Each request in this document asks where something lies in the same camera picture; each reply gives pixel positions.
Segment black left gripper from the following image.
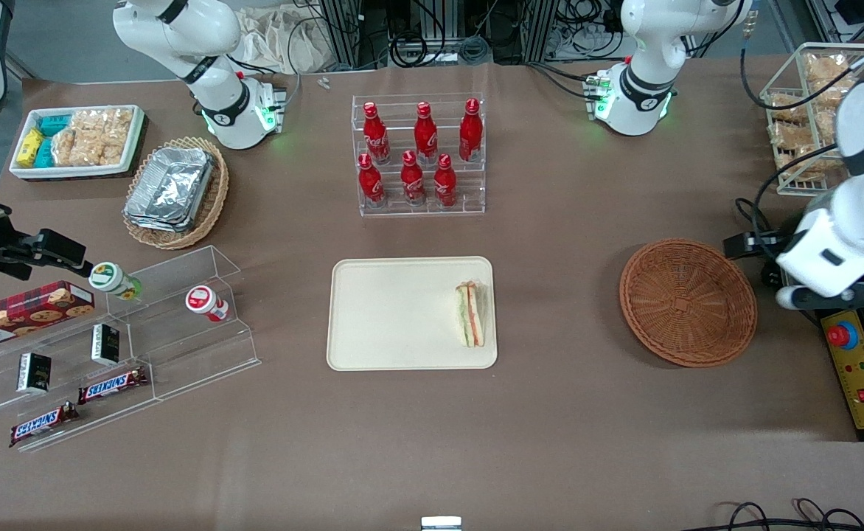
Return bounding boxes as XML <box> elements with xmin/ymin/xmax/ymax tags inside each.
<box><xmin>723</xmin><ymin>232</ymin><xmax>798</xmax><ymax>292</ymax></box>

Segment triangular sandwich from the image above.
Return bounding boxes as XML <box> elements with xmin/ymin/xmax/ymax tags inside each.
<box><xmin>455</xmin><ymin>280</ymin><xmax>487</xmax><ymax>348</ymax></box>

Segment brown round wicker basket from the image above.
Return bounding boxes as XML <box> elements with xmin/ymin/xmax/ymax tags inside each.
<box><xmin>619</xmin><ymin>237</ymin><xmax>759</xmax><ymax>368</ymax></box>

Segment aluminium foil tray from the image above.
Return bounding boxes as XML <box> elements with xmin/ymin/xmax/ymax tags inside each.
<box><xmin>124</xmin><ymin>206</ymin><xmax>197</xmax><ymax>234</ymax></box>
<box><xmin>126</xmin><ymin>146</ymin><xmax>217</xmax><ymax>223</ymax></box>

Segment light oval wicker basket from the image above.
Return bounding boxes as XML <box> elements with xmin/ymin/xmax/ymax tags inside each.
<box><xmin>122</xmin><ymin>136</ymin><xmax>230</xmax><ymax>250</ymax></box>

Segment beige plastic tray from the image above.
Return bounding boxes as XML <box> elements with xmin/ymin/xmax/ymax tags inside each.
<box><xmin>327</xmin><ymin>256</ymin><xmax>498</xmax><ymax>371</ymax></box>

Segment red tartan cookie box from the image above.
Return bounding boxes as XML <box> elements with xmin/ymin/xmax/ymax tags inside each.
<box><xmin>0</xmin><ymin>281</ymin><xmax>97</xmax><ymax>352</ymax></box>

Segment green lid yogurt bottle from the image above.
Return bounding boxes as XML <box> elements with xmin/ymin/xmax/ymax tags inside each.
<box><xmin>89</xmin><ymin>262</ymin><xmax>143</xmax><ymax>301</ymax></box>

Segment clear acrylic stepped shelf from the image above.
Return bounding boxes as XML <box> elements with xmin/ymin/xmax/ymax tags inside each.
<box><xmin>0</xmin><ymin>295</ymin><xmax>160</xmax><ymax>452</ymax></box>
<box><xmin>104</xmin><ymin>245</ymin><xmax>262</xmax><ymax>403</ymax></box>

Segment clear rice cracker bag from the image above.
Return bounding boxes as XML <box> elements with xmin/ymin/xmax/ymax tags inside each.
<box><xmin>819</xmin><ymin>77</ymin><xmax>857</xmax><ymax>108</ymax></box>
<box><xmin>71</xmin><ymin>108</ymin><xmax>135</xmax><ymax>142</ymax></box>
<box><xmin>804</xmin><ymin>53</ymin><xmax>854</xmax><ymax>83</ymax></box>
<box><xmin>778</xmin><ymin>147</ymin><xmax>842</xmax><ymax>182</ymax></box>
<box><xmin>814</xmin><ymin>103</ymin><xmax>842</xmax><ymax>142</ymax></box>
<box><xmin>52</xmin><ymin>129</ymin><xmax>126</xmax><ymax>167</ymax></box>
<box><xmin>771</xmin><ymin>122</ymin><xmax>818</xmax><ymax>153</ymax></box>
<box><xmin>767</xmin><ymin>100</ymin><xmax>810</xmax><ymax>126</ymax></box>

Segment yellow snack pack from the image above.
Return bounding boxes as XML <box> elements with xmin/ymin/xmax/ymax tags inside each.
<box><xmin>17</xmin><ymin>129</ymin><xmax>45</xmax><ymax>167</ymax></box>

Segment small black box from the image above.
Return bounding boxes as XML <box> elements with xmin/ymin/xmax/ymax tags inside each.
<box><xmin>91</xmin><ymin>323</ymin><xmax>121</xmax><ymax>367</ymax></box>
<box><xmin>17</xmin><ymin>353</ymin><xmax>52</xmax><ymax>394</ymax></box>

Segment Snickers chocolate bar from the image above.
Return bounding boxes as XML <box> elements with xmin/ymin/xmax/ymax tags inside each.
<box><xmin>10</xmin><ymin>402</ymin><xmax>79</xmax><ymax>448</ymax></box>
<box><xmin>78</xmin><ymin>367</ymin><xmax>149</xmax><ymax>405</ymax></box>

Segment white rectangular snack bin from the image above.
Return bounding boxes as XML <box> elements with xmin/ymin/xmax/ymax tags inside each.
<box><xmin>9</xmin><ymin>105</ymin><xmax>147</xmax><ymax>181</ymax></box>

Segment red lid yogurt bottle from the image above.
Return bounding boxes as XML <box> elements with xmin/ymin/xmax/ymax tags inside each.
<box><xmin>185</xmin><ymin>285</ymin><xmax>231</xmax><ymax>323</ymax></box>

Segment yellow emergency stop control box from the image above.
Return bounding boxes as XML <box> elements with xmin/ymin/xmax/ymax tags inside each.
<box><xmin>815</xmin><ymin>295</ymin><xmax>864</xmax><ymax>443</ymax></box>

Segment clear acrylic bottle rack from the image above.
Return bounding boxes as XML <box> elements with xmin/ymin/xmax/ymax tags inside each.
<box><xmin>351</xmin><ymin>94</ymin><xmax>487</xmax><ymax>217</ymax></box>

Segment red cola bottle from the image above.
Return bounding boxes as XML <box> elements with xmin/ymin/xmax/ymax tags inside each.
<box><xmin>433</xmin><ymin>153</ymin><xmax>459</xmax><ymax>209</ymax></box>
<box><xmin>401</xmin><ymin>150</ymin><xmax>427</xmax><ymax>207</ymax></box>
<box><xmin>459</xmin><ymin>98</ymin><xmax>484</xmax><ymax>163</ymax></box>
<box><xmin>414</xmin><ymin>102</ymin><xmax>439</xmax><ymax>164</ymax></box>
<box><xmin>363</xmin><ymin>102</ymin><xmax>391</xmax><ymax>164</ymax></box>
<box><xmin>358</xmin><ymin>153</ymin><xmax>386</xmax><ymax>208</ymax></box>

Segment beige cloth bag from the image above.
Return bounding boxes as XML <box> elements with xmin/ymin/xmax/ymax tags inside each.
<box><xmin>237</xmin><ymin>6</ymin><xmax>330</xmax><ymax>74</ymax></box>

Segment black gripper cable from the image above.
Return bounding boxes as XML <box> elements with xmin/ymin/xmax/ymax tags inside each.
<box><xmin>734</xmin><ymin>144</ymin><xmax>846</xmax><ymax>243</ymax></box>

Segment white wire basket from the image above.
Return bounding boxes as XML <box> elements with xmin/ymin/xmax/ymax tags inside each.
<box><xmin>760</xmin><ymin>42</ymin><xmax>864</xmax><ymax>197</ymax></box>

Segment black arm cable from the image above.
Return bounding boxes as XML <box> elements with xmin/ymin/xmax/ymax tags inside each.
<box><xmin>740</xmin><ymin>15</ymin><xmax>864</xmax><ymax>111</ymax></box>

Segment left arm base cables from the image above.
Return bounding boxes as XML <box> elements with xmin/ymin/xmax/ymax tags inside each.
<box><xmin>526</xmin><ymin>59</ymin><xmax>604</xmax><ymax>102</ymax></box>

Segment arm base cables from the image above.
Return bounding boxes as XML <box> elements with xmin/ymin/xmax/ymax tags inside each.
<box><xmin>227</xmin><ymin>53</ymin><xmax>302</xmax><ymax>113</ymax></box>
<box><xmin>526</xmin><ymin>59</ymin><xmax>604</xmax><ymax>102</ymax></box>

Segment black floor cables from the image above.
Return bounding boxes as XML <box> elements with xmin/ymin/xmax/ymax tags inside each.
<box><xmin>705</xmin><ymin>499</ymin><xmax>864</xmax><ymax>531</ymax></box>

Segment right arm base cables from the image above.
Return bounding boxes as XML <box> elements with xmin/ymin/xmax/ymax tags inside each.
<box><xmin>227</xmin><ymin>53</ymin><xmax>302</xmax><ymax>113</ymax></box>

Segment background cable bundle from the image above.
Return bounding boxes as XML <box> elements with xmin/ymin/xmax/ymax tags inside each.
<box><xmin>391</xmin><ymin>26</ymin><xmax>493</xmax><ymax>69</ymax></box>

